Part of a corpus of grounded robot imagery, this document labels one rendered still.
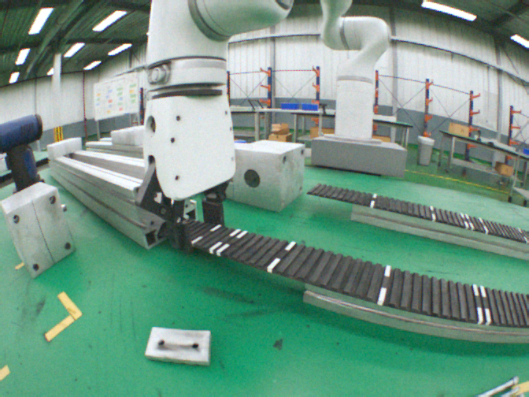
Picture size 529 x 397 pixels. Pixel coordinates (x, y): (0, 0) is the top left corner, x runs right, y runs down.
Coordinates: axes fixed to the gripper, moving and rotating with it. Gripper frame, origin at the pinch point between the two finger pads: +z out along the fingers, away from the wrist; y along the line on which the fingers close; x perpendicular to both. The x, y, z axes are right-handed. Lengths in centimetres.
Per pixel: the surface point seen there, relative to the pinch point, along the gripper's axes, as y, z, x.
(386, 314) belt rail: -1.5, 2.0, -22.6
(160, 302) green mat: -9.6, 3.0, -3.6
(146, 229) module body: -4.3, 0.2, 5.3
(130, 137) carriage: 13.5, -7.7, 39.6
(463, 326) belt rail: -2.0, 1.2, -30.4
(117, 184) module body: -5.0, -5.2, 9.7
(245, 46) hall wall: 711, -232, 496
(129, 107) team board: 262, -30, 511
